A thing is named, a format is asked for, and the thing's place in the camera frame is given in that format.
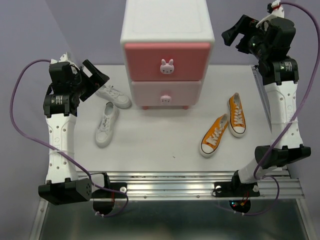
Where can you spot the white sneaker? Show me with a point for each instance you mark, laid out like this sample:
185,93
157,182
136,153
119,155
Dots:
105,129
115,96

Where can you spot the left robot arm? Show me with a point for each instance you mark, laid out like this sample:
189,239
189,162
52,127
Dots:
62,184

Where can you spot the white sneaker front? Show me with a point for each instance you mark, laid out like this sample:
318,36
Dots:
105,129

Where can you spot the white sneaker rear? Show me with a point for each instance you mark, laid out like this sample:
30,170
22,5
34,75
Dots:
115,96

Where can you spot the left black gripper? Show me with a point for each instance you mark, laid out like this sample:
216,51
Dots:
99,78

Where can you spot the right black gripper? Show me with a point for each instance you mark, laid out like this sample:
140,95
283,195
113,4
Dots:
241,26

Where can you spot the light pink bottom drawer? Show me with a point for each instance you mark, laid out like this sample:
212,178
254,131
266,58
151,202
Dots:
160,93

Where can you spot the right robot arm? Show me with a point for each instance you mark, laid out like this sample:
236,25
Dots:
280,81

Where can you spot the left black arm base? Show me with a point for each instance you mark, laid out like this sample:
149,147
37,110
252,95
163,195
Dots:
109,198

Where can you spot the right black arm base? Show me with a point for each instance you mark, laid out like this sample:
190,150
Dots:
239,194

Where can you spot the aluminium mounting rail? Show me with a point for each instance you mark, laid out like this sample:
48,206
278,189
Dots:
198,185

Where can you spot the white shoe cabinet body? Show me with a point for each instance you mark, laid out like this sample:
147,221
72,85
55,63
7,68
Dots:
166,21

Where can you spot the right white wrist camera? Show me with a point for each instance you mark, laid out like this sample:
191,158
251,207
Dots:
275,10

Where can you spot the orange canvas sneaker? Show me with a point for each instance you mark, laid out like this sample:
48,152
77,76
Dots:
237,122
212,138

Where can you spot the pink top drawer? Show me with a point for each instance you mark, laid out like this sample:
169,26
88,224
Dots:
180,61

